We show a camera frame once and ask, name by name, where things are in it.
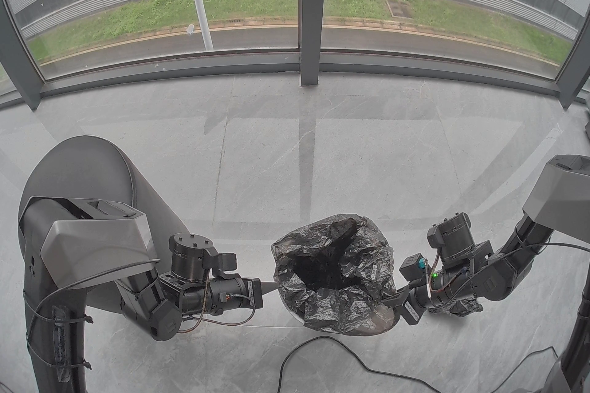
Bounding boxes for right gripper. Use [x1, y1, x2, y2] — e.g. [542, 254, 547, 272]
[400, 275, 446, 327]

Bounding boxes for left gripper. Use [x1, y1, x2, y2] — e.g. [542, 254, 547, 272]
[204, 276, 265, 316]

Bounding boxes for black plastic bag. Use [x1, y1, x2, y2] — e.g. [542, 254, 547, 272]
[270, 213, 398, 336]

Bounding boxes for crumpled black plastic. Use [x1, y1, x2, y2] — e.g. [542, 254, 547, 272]
[445, 295, 485, 318]

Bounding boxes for white trash bin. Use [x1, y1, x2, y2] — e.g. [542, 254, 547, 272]
[280, 290, 309, 331]

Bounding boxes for window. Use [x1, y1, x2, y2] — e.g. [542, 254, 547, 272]
[0, 0, 590, 110]

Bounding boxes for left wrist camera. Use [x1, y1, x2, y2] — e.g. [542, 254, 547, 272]
[213, 252, 240, 280]

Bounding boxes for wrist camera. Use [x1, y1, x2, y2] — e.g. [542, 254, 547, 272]
[213, 252, 240, 280]
[399, 255, 427, 283]

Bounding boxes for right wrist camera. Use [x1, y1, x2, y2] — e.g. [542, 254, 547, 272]
[399, 255, 427, 283]

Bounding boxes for black cable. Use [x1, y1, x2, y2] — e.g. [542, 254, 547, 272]
[495, 345, 561, 393]
[278, 335, 445, 393]
[22, 260, 161, 336]
[431, 241, 590, 304]

